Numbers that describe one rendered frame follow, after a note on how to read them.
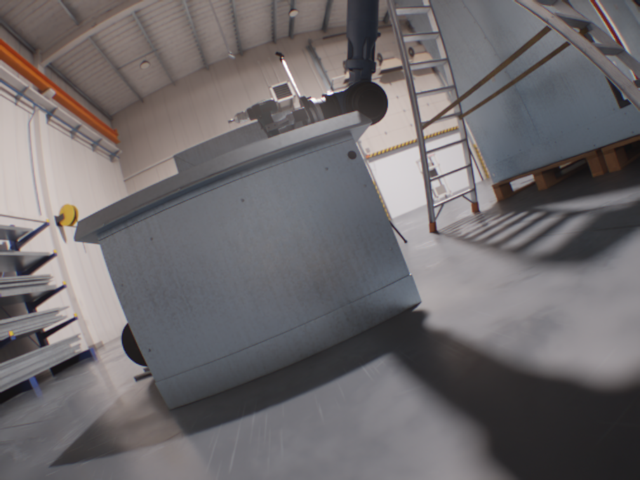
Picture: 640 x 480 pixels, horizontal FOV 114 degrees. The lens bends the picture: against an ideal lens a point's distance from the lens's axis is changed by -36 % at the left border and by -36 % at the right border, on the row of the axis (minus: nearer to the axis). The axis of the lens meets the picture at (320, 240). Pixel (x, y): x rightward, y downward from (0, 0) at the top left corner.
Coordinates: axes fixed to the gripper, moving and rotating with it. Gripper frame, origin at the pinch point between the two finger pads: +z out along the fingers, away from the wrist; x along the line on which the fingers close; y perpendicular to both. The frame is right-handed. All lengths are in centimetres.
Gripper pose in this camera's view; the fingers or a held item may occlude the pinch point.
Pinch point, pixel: (272, 131)
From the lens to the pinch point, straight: 122.2
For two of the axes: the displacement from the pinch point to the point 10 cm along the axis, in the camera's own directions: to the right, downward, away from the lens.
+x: -1.2, 0.5, 9.9
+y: 3.8, 9.2, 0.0
